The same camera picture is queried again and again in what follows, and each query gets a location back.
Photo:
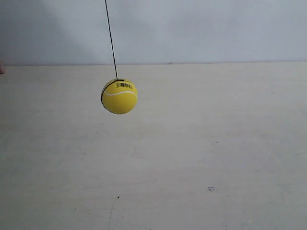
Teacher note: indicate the yellow tennis ball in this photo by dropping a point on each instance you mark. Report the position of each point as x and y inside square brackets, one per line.
[119, 96]

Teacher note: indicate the person fingertip at edge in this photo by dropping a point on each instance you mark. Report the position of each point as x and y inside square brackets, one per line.
[2, 69]

